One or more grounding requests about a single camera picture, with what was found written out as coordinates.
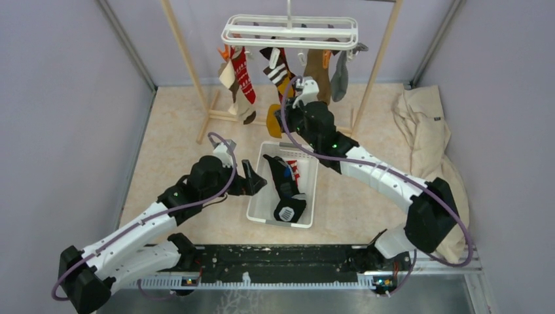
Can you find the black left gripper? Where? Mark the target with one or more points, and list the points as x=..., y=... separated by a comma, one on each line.
x=242, y=184

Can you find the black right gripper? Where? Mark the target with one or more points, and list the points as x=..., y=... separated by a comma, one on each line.
x=290, y=111

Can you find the red character sock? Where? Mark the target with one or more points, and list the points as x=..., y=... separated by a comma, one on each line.
x=293, y=165

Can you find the black blue sock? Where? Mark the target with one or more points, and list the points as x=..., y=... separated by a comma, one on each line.
x=292, y=203

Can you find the mustard striped sock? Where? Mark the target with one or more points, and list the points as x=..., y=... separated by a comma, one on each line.
x=280, y=75

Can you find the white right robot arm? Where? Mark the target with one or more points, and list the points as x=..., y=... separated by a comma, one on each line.
x=431, y=212

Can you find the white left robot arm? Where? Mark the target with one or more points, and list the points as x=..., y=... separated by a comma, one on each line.
x=90, y=276

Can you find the white plastic basket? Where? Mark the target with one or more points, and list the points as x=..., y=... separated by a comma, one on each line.
x=262, y=205

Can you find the beige brown sock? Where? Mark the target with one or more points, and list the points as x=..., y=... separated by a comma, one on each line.
x=239, y=107

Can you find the tan brown sock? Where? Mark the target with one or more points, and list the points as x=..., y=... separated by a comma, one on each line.
x=317, y=67

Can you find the grey sock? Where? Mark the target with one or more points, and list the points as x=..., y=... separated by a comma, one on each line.
x=340, y=79

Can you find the red white patterned sock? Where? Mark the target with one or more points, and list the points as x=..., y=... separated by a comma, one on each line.
x=239, y=63

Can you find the beige cloth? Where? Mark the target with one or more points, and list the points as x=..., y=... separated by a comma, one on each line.
x=419, y=115

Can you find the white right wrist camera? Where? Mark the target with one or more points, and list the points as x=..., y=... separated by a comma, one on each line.
x=306, y=90

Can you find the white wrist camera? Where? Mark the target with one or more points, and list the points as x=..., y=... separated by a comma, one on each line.
x=306, y=90
x=224, y=152

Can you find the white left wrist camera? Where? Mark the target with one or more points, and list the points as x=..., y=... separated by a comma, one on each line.
x=224, y=152

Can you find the white clip hanger frame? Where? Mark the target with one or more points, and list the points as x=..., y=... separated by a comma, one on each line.
x=289, y=31

